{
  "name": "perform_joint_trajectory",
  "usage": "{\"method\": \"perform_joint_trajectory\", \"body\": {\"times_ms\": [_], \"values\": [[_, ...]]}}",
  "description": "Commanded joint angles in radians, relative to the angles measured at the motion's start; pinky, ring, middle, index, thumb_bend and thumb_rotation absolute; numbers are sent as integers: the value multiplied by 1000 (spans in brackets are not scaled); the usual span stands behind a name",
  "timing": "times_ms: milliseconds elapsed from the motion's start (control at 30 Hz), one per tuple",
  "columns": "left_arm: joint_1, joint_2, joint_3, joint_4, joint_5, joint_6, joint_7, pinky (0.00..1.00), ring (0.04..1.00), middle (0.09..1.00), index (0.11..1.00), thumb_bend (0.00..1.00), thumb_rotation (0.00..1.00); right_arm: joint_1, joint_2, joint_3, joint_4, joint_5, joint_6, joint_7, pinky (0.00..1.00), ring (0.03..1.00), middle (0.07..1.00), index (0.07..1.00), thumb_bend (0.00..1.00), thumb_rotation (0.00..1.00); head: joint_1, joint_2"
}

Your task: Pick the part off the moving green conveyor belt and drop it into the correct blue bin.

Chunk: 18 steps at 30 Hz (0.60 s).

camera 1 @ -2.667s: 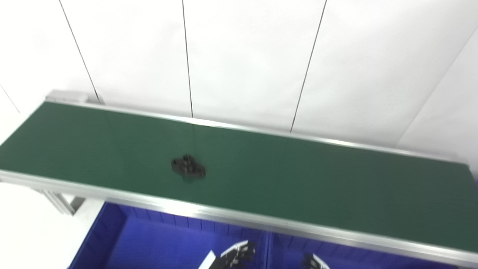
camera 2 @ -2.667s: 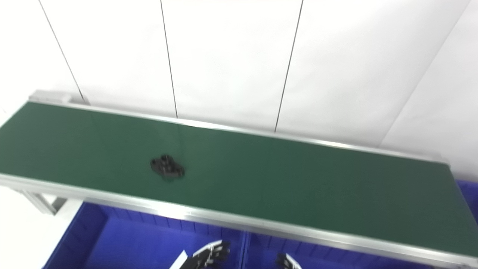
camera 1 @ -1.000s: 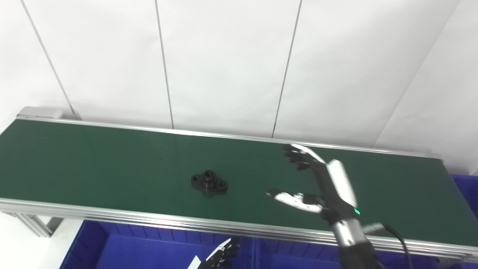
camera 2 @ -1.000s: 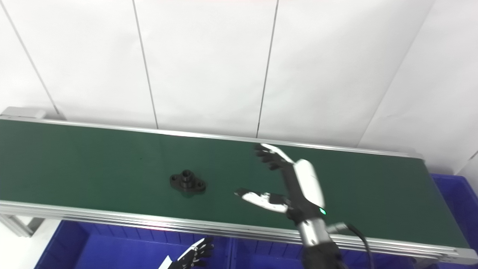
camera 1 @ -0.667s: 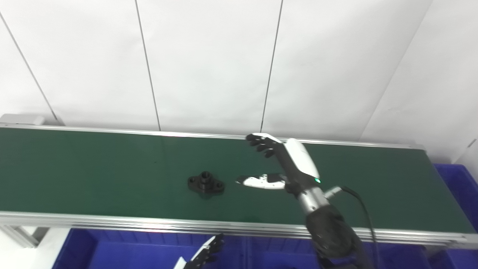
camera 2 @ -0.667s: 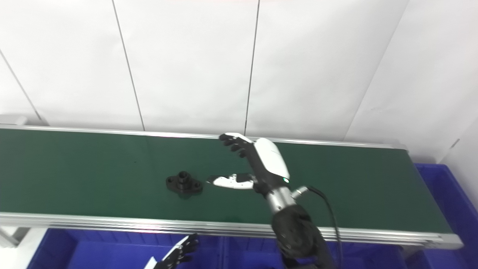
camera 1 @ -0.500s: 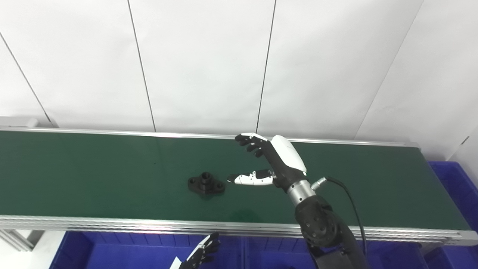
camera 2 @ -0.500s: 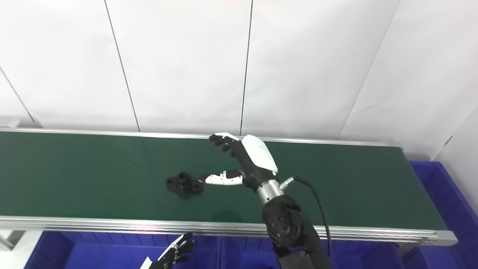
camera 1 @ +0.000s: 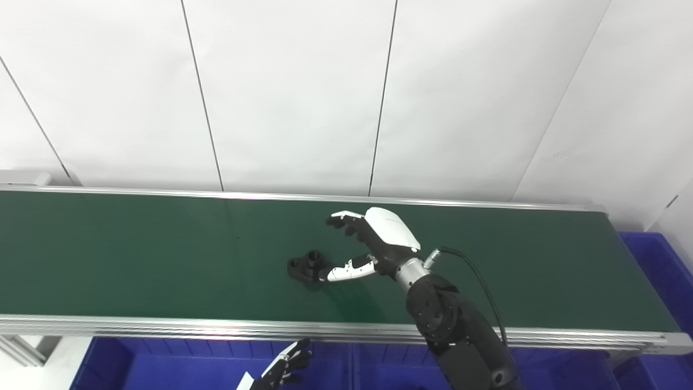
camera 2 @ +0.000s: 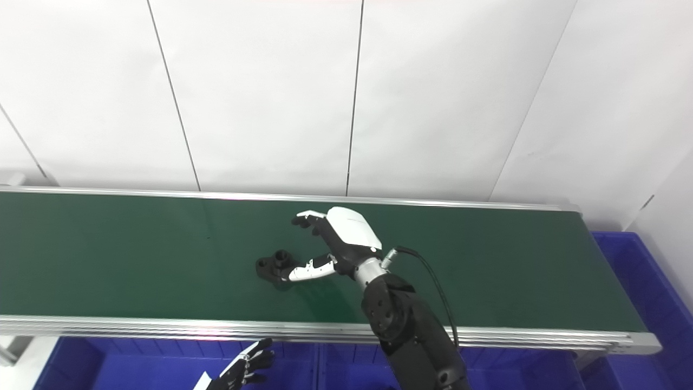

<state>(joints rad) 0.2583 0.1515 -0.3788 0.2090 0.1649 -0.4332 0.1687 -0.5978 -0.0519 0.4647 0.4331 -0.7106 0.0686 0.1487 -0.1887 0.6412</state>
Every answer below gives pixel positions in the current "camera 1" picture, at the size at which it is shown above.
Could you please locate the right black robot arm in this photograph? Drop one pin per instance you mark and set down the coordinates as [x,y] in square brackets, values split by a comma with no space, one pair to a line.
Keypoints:
[455,325]

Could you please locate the green conveyor belt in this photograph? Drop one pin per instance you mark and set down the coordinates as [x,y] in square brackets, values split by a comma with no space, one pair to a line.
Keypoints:
[162,254]
[216,329]

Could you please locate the blue plastic bin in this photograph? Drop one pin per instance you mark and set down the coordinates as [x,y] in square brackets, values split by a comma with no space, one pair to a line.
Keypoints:
[552,371]
[162,368]
[663,276]

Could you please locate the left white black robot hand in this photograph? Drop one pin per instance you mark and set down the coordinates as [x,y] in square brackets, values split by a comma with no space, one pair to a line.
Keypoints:
[279,371]

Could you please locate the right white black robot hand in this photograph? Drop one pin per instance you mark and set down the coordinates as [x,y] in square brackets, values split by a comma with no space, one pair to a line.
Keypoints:
[387,233]

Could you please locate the black machined part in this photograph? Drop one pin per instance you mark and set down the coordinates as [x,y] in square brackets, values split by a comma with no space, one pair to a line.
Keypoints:
[306,265]

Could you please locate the aluminium conveyor leg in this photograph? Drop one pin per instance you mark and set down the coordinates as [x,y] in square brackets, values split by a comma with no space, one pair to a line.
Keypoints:
[24,349]

